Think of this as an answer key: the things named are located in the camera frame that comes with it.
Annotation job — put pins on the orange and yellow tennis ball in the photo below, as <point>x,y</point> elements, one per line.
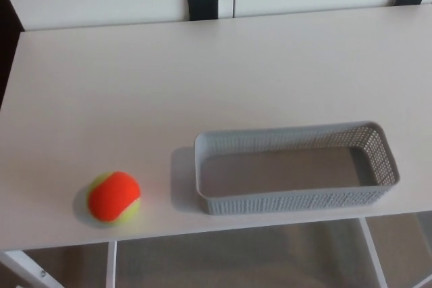
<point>113,197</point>

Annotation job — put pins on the grey perforated plastic basket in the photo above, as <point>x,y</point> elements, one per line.
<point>297,197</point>

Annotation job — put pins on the white table frame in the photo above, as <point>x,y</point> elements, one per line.
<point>112,262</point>

